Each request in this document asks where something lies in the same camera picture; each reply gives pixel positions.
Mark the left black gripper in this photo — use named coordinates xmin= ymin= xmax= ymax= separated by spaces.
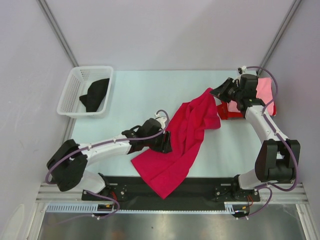
xmin=144 ymin=129 xmax=172 ymax=154

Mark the magenta t shirt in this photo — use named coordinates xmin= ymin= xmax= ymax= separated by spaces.
xmin=131 ymin=88 xmax=221 ymax=199

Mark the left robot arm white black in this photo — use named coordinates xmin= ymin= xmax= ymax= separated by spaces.
xmin=46 ymin=116 xmax=172 ymax=200

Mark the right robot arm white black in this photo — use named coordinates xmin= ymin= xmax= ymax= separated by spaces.
xmin=210 ymin=73 xmax=301 ymax=201

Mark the red folded t shirt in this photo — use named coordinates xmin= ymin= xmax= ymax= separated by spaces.
xmin=215 ymin=98 xmax=277 ymax=121

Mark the pink folded t shirt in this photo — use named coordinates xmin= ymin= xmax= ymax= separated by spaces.
xmin=227 ymin=77 xmax=273 ymax=113

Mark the black t shirt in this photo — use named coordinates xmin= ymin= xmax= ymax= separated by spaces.
xmin=79 ymin=78 xmax=110 ymax=113

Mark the white plastic basket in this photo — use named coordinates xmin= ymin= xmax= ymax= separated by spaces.
xmin=56 ymin=65 xmax=114 ymax=119

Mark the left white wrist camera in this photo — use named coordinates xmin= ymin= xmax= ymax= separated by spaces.
xmin=155 ymin=111 xmax=170 ymax=130

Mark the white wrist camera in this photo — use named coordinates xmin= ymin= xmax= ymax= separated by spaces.
xmin=237 ymin=65 xmax=248 ymax=75
xmin=155 ymin=111 xmax=170 ymax=130

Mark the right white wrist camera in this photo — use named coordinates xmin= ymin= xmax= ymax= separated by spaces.
xmin=237 ymin=65 xmax=248 ymax=75

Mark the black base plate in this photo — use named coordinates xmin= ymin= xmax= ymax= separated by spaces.
xmin=81 ymin=175 xmax=261 ymax=212

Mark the white slotted cable duct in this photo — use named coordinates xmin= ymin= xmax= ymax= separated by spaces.
xmin=46 ymin=203 xmax=248 ymax=215

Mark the right corner aluminium post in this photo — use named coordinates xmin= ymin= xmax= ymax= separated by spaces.
xmin=259 ymin=0 xmax=304 ymax=68

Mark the corner aluminium post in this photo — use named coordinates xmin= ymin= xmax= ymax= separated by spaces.
xmin=36 ymin=0 xmax=79 ymax=67
xmin=259 ymin=0 xmax=304 ymax=68

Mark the aluminium frame rail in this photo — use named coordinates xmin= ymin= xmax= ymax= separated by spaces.
xmin=35 ymin=184 xmax=309 ymax=204

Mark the left corner aluminium post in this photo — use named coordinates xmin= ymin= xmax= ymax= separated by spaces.
xmin=36 ymin=0 xmax=79 ymax=67

